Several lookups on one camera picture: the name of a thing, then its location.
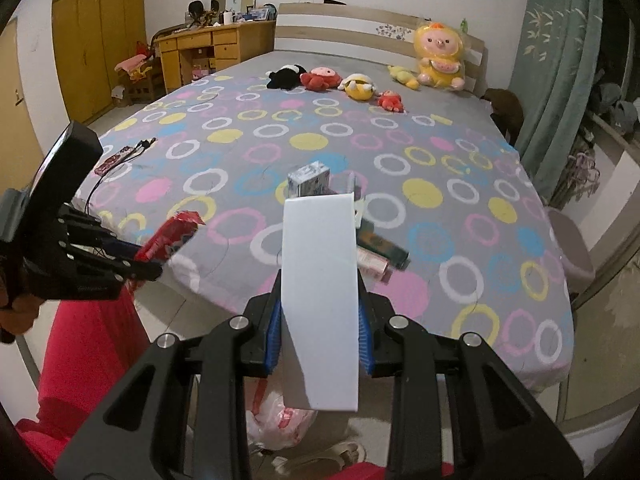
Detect white red plastic trash bag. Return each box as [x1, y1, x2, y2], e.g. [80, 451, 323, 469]
[244, 378, 317, 451]

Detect brown plush by bed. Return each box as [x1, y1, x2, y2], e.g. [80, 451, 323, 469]
[482, 88, 524, 146]

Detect wooden desk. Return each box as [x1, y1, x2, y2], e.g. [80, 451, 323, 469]
[155, 21, 276, 93]

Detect small yellow green plush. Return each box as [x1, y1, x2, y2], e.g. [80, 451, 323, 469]
[387, 65, 420, 90]

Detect teal bamboo curtain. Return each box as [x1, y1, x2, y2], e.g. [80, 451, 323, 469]
[509, 0, 603, 200]

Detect small red plush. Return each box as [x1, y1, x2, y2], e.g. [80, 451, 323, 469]
[378, 90, 405, 113]

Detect red snack wrapper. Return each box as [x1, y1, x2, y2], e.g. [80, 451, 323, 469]
[134, 210, 205, 263]

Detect beige slipper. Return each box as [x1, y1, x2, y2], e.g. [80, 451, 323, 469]
[271, 441, 367, 478]

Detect red monkey plush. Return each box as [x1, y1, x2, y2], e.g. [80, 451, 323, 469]
[299, 67, 342, 92]

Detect bed with circle-pattern sheet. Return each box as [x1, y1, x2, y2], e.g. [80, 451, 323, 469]
[77, 51, 574, 391]

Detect person in red clothes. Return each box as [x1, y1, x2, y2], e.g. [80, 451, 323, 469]
[15, 288, 150, 470]

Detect black cable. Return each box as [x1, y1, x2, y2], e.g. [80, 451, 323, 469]
[83, 136, 158, 216]

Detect blue white milk carton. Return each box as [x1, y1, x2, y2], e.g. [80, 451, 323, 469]
[288, 160, 330, 198]

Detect yellow wooden wardrobe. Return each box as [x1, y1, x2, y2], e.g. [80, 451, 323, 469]
[52, 0, 146, 124]

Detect wooden chair with clothes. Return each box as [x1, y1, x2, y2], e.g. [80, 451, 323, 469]
[112, 41, 165, 105]

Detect large yellow pig plush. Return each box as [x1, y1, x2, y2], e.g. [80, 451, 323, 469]
[413, 22, 465, 91]

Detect black white plush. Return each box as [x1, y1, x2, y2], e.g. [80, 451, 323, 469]
[266, 64, 307, 90]

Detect dark green gold box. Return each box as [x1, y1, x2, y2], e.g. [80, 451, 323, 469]
[356, 219, 410, 271]

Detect red power strip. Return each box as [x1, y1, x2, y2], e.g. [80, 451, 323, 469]
[94, 146, 134, 177]

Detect striped wooden headboard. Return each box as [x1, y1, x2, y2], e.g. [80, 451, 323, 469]
[274, 3, 485, 94]

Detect yellow white plush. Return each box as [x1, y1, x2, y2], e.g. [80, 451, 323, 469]
[337, 73, 376, 102]

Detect white square box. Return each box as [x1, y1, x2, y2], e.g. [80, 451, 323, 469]
[281, 194, 359, 412]

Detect white red medicine box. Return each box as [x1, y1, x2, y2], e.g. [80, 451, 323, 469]
[357, 247, 390, 281]

